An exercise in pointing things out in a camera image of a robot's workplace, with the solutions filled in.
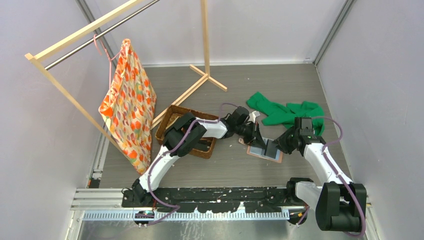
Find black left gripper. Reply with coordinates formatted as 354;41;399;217
234;121;267;149

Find tan leather card holder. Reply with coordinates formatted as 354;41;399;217
238;137;283;164

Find grey VIP credit card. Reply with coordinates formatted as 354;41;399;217
264;139;279;160

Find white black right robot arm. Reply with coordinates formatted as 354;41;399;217
274;117;367;238

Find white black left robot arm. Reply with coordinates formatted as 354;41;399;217
131;106;267;207

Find green cloth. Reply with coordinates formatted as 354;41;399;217
246;92;325;136

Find brown woven basket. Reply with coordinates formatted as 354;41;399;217
155;105;218;159

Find orange floral cloth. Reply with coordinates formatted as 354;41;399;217
98;38;157;175

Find pink clothes hanger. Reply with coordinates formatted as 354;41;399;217
93;34;121;90

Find wooden clothes rack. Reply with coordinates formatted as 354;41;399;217
24;0;228;157

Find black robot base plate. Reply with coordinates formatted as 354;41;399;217
121;186;307;214

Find aluminium frame rail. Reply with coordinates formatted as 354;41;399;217
71;188;372;222

